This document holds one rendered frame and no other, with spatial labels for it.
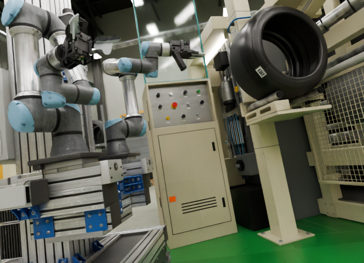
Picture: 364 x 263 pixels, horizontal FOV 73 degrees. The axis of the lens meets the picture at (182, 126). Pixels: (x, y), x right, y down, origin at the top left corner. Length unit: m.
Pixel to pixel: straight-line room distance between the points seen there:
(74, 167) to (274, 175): 1.29
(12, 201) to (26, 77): 0.45
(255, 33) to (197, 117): 0.85
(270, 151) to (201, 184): 0.58
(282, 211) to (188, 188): 0.68
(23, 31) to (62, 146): 0.47
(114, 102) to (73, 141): 10.82
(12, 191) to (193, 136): 1.31
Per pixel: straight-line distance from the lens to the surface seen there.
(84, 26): 0.95
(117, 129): 1.56
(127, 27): 12.91
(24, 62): 1.15
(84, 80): 1.08
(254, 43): 1.51
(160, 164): 1.91
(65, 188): 1.09
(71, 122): 1.12
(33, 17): 1.23
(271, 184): 1.83
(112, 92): 12.05
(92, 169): 1.03
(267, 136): 1.83
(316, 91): 1.68
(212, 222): 2.04
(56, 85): 0.98
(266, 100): 1.57
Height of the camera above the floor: 0.63
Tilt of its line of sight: 8 degrees up
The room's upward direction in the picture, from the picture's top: 9 degrees counter-clockwise
